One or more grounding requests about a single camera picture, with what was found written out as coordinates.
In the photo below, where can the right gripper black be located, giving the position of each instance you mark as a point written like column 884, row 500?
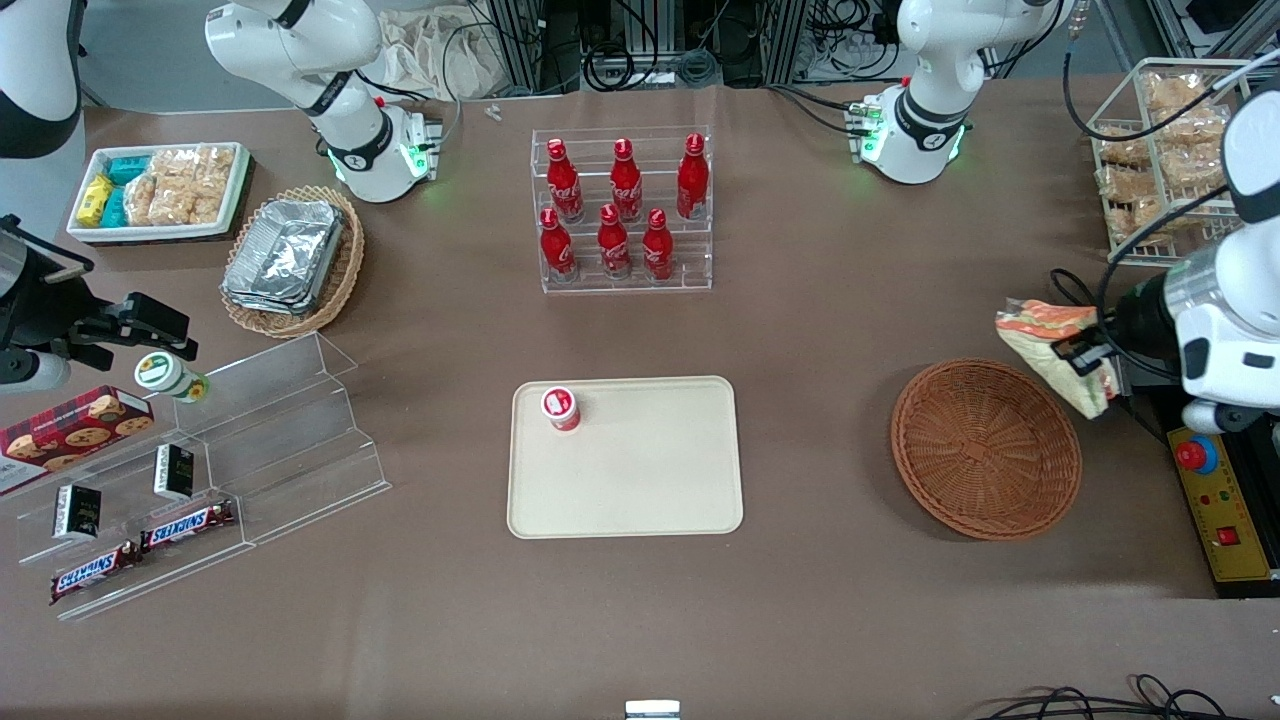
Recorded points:
column 38, row 300

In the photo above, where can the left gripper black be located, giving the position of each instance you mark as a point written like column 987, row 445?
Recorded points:
column 1139, row 322

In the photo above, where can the triangle sandwich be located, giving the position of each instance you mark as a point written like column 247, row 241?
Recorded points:
column 1030, row 335

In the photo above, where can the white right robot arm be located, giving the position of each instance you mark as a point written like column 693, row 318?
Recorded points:
column 360, row 150

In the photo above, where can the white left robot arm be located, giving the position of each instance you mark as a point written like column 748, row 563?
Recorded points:
column 925, row 130

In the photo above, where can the round brown wicker basket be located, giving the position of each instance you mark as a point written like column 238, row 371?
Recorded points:
column 985, row 450

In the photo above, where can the white rectangular snack tray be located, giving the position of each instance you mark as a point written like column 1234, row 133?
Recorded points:
column 238, row 190

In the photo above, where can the light oval wicker basket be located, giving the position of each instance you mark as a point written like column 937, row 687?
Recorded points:
column 350, row 270

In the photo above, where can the beige plastic serving tray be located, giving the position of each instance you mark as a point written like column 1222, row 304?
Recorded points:
column 640, row 470

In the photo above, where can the green sunflower yogurt cup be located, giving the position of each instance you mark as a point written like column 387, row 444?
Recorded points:
column 160, row 372

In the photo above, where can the red tartan cookie box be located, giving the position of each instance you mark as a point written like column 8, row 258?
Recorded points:
column 70, row 430

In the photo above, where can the teal snack pack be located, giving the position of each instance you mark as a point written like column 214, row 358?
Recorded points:
column 128, row 170
column 115, row 208

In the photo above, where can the clear bag of rice crackers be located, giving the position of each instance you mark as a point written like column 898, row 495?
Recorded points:
column 190, row 165
column 195, row 205
column 145, row 200

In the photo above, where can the yellow snack pack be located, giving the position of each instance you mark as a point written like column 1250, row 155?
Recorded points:
column 95, row 200

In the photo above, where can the small black chocolate box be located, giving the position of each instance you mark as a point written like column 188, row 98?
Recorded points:
column 173, row 472
column 76, row 512

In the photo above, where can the clear bag of fried snacks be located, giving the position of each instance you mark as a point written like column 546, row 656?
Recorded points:
column 1128, row 183
column 1190, row 170
column 1195, row 128
column 1172, row 92
column 1150, row 215
column 1122, row 147

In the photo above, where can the stack of aluminium foil trays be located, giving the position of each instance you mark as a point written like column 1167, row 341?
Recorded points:
column 285, row 255

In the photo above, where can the yellow emergency stop box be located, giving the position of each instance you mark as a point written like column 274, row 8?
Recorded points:
column 1235, row 500

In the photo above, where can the Snickers chocolate bar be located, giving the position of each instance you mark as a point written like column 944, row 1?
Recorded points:
column 90, row 573
column 185, row 525

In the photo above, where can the clear acrylic stepped display stand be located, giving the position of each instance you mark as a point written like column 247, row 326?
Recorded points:
column 300, row 440

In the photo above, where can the clear acrylic bottle rack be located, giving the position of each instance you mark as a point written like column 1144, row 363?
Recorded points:
column 690, row 275

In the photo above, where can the beige cloth bag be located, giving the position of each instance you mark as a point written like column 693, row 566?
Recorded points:
column 440, row 55

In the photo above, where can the red cola bottle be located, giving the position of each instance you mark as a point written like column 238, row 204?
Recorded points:
column 565, row 190
column 613, row 248
column 626, row 190
column 557, row 250
column 692, row 185
column 657, row 250

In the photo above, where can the red strawberry yogurt cup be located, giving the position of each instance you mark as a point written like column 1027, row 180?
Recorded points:
column 560, row 405

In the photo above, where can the aluminium equipment rack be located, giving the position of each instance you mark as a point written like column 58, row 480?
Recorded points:
column 520, row 50

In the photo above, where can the small white silver device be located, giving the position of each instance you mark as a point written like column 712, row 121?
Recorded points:
column 652, row 711

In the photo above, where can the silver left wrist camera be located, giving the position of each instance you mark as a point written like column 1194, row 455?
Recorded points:
column 1215, row 417

